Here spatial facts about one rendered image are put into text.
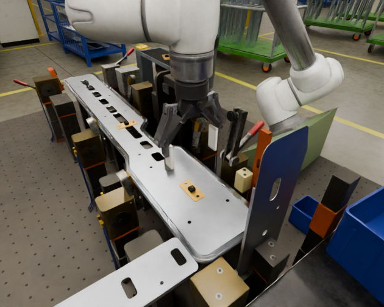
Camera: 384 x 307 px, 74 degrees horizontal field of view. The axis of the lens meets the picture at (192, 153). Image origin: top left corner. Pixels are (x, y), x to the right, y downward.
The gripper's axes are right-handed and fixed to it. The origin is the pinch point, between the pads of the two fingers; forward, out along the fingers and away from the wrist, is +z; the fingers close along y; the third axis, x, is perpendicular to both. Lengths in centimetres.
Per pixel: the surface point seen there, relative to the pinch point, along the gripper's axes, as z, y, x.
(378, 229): 10.5, -26.5, 38.1
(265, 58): 87, -321, -244
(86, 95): 13, 5, -86
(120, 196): 9.0, 19.1, -5.4
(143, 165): 13.5, 6.3, -18.8
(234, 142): 1.1, -13.8, 1.3
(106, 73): 10, -12, -102
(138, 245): 15.6, 20.3, 6.2
